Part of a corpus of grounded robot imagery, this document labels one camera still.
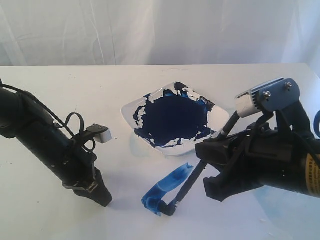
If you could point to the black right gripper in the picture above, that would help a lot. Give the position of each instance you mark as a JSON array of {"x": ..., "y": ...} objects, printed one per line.
[{"x": 252, "y": 159}]

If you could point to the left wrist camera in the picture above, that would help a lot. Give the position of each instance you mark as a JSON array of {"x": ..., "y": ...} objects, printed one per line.
[{"x": 101, "y": 134}]

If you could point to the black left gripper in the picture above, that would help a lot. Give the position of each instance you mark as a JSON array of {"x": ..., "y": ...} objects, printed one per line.
[{"x": 82, "y": 177}]

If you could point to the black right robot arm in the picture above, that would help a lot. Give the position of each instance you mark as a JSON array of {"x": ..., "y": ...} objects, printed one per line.
[{"x": 258, "y": 157}]

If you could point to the white plate with blue paint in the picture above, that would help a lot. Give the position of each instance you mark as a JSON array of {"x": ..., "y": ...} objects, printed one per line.
[{"x": 174, "y": 118}]

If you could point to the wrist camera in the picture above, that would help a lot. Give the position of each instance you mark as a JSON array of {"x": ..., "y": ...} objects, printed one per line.
[
  {"x": 101, "y": 134},
  {"x": 268, "y": 97}
]

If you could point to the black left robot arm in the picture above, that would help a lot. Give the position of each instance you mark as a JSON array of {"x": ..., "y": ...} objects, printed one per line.
[{"x": 59, "y": 145}]

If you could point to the white backdrop curtain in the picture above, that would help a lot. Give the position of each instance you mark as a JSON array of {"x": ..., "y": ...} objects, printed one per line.
[{"x": 158, "y": 32}]

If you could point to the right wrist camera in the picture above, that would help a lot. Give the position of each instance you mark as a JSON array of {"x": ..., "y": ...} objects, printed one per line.
[{"x": 268, "y": 97}]

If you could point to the black paintbrush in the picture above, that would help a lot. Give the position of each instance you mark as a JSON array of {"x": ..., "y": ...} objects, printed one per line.
[{"x": 169, "y": 209}]

